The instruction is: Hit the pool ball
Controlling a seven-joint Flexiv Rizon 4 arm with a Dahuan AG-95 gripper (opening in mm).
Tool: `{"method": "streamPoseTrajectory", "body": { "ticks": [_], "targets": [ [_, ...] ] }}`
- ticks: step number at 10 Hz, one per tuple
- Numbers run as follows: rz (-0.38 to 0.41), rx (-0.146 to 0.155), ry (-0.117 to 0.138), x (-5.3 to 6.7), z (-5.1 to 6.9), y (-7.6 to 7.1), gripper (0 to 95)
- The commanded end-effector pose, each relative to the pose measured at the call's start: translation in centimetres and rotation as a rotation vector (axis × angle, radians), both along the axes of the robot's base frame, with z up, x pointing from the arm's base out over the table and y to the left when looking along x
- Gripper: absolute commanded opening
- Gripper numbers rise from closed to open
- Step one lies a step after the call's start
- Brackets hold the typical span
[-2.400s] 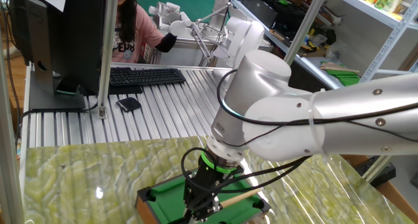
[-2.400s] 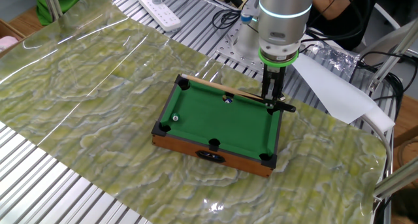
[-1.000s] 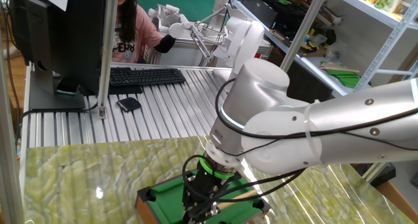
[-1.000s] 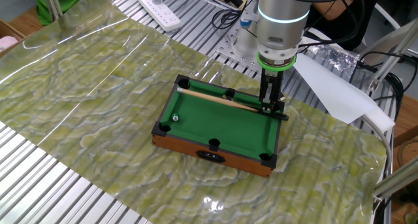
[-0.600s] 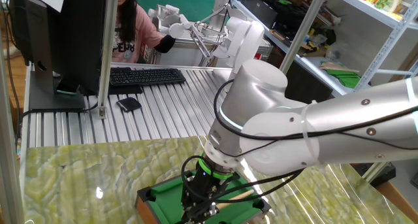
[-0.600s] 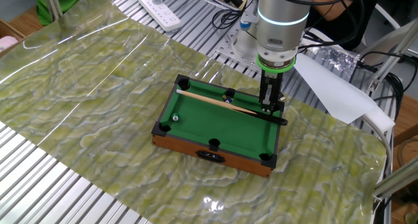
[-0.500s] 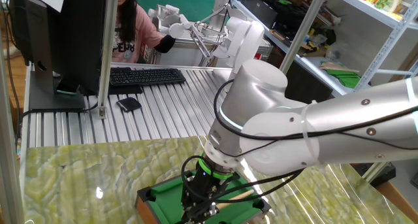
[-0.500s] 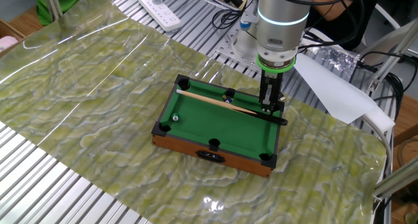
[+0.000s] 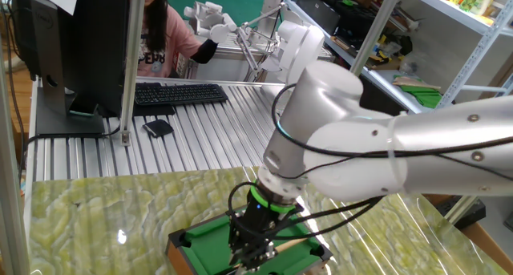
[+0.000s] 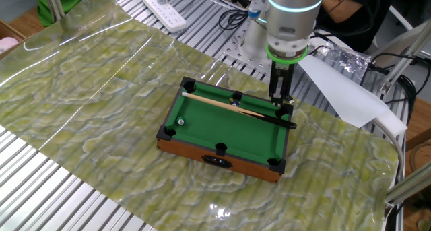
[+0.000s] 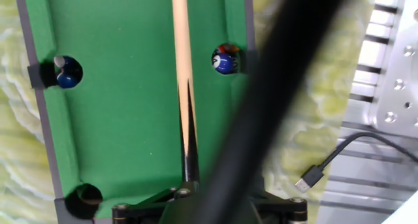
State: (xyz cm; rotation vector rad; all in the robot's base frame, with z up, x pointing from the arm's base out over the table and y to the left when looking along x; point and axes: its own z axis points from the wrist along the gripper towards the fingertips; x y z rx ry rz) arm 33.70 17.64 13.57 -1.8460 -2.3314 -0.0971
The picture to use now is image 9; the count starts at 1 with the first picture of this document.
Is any mini green pool table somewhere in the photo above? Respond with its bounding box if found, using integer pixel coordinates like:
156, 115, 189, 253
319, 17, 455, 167
165, 210, 333, 275

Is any folded green fabric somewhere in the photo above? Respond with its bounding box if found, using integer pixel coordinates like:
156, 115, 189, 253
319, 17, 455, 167
394, 84, 442, 110

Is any white metal storage shelf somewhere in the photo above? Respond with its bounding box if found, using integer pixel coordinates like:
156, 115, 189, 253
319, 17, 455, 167
286, 0, 513, 115

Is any pale yellow bottle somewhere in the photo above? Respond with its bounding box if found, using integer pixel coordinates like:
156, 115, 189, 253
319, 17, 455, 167
472, 0, 497, 16

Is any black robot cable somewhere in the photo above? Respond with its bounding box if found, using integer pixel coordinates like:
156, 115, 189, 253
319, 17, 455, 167
227, 82, 513, 244

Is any black box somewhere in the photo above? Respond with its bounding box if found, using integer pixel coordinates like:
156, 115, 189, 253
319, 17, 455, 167
295, 0, 342, 36

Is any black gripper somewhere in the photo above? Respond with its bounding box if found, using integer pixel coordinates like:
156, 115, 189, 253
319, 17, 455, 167
228, 196, 296, 273

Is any white haptic control device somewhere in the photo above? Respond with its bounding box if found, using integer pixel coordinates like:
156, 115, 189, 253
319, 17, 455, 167
183, 1, 326, 86

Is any aluminium frame post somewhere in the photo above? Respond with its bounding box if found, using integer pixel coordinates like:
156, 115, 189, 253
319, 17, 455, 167
444, 194, 480, 224
0, 46, 30, 275
119, 0, 147, 147
350, 0, 405, 76

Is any black computer monitor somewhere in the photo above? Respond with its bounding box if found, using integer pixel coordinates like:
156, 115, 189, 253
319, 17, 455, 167
11, 0, 130, 138

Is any black keyboard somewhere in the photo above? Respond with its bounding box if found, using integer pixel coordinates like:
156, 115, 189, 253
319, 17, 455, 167
134, 82, 229, 107

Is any black plastic case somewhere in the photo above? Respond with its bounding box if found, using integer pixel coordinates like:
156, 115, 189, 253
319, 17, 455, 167
435, 198, 487, 230

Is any wooden pool cue black butt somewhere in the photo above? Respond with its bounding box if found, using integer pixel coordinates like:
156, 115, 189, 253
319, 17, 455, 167
234, 237, 305, 275

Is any brown cardboard box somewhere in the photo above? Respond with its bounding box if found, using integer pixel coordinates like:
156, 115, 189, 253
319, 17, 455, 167
424, 193, 513, 274

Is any black wallet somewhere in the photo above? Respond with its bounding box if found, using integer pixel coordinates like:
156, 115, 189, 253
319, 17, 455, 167
143, 119, 175, 139

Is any smartphone on monitor stand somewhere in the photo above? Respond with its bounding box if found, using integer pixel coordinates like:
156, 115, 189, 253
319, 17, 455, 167
68, 100, 99, 118

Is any black monitor cable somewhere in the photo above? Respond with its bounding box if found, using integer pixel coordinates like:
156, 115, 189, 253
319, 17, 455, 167
18, 124, 121, 184

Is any person in pink shirt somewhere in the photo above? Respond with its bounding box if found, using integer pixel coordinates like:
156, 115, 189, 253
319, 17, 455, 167
127, 0, 220, 79

